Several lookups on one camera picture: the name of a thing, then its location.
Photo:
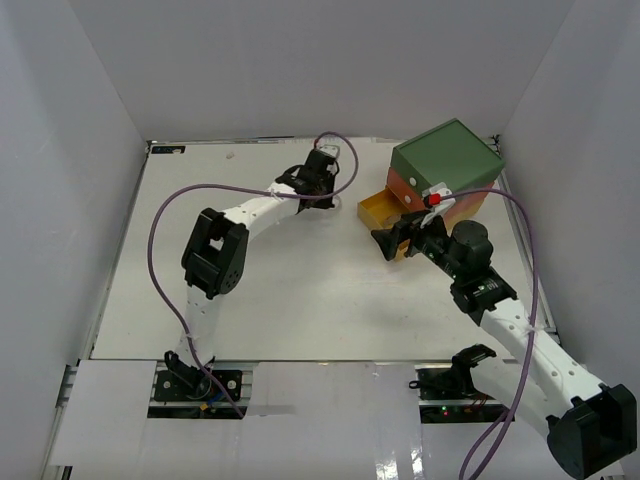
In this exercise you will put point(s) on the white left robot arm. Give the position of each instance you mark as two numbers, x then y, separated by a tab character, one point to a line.
214	257

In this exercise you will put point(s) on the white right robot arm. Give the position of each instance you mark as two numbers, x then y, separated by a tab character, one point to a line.
586	424

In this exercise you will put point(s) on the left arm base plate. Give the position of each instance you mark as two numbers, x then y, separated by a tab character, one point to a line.
173	398

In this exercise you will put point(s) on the green drawer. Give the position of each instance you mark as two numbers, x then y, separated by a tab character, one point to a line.
415	169

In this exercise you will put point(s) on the large clear tape roll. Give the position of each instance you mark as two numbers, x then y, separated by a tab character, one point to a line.
391	220

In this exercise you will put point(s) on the green drawer cabinet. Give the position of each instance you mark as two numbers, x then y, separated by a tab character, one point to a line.
463	161

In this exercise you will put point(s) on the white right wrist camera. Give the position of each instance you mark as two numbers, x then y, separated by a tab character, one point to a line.
438	199

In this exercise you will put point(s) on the small clear tape roll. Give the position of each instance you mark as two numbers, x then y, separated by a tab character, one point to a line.
337	202

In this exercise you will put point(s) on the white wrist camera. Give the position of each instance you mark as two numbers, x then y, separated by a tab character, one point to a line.
438	199
332	151

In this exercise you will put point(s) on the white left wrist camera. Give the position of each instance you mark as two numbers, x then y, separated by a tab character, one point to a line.
332	151

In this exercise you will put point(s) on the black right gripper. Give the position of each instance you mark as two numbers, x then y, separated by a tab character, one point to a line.
390	239

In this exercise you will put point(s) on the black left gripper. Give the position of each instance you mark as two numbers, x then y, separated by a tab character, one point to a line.
325	202

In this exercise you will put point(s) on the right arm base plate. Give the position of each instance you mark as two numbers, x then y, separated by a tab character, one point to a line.
444	400

